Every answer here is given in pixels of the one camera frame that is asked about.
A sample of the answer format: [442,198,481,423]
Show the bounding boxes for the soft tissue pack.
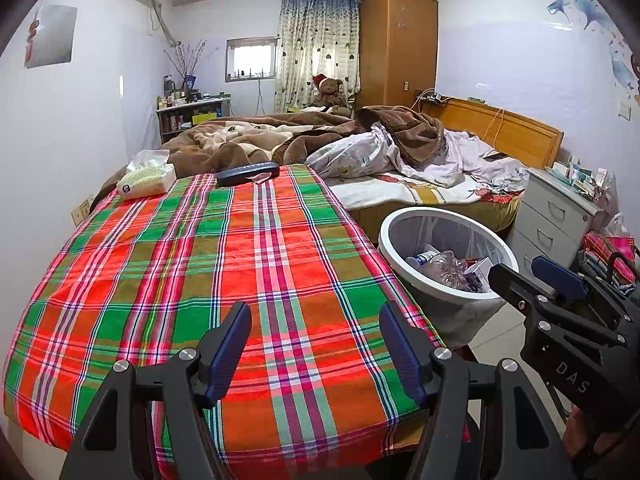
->
[116,149,177,200]

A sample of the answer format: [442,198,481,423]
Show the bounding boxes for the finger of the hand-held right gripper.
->
[531,256,640,328]
[487,263,628,346]

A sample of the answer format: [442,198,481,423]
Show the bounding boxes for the heart print curtain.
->
[274,0,361,113]

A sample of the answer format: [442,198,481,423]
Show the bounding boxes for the cluttered storage shelf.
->
[156,97,226,143]

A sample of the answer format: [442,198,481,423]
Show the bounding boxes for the cartoon wall stickers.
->
[547,0,640,93]

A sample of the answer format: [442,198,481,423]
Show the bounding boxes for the dark blue glasses case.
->
[216,161,280,187]

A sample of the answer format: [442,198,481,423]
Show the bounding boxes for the white floral duvet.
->
[305,127,531,193]

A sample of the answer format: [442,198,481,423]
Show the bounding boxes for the clear plastic bottle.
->
[406,250,476,292]

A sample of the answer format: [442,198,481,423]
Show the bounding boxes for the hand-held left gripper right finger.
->
[378,301,568,480]

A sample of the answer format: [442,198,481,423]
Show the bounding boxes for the clear plastic bin liner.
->
[387,212,511,306]

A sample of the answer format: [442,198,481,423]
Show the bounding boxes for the grey drawer nightstand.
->
[505,167,608,286]

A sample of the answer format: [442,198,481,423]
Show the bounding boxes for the red hanging ornament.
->
[27,19,42,61]

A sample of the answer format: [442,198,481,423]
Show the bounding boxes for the wooden wardrobe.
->
[359,0,440,108]

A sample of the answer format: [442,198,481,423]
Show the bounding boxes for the person's right hand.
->
[565,410,636,480]

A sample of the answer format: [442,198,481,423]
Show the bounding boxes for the red green plaid tablecloth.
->
[2,165,446,466]

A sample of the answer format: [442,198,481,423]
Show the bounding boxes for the brown plush blanket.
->
[92,105,448,196]

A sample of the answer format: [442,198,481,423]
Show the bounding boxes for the white round trash bin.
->
[378,206,519,348]

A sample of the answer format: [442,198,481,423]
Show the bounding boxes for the air conditioner pipe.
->
[150,0,181,46]

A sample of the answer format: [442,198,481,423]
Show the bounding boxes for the dried branches in vase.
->
[165,40,218,93]

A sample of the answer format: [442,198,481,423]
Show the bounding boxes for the rose print bed sheet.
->
[327,172,523,233]

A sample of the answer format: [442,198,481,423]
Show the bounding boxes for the small window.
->
[225,37,278,81]

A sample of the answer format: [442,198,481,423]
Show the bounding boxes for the grey wall panel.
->
[25,5,78,68]

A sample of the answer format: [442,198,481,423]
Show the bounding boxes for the brown teddy bear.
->
[310,74,353,118]

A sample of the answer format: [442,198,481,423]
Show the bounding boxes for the wooden bed headboard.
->
[422,97,564,171]

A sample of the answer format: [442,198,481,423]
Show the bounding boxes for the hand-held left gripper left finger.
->
[60,301,252,480]

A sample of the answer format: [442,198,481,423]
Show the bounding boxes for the red plaid bag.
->
[582,232,640,286]

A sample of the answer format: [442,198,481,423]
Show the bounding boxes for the boxes on nightstand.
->
[550,157,616,201]

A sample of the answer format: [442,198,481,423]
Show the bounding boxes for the dark red drink carton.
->
[465,257,494,293]

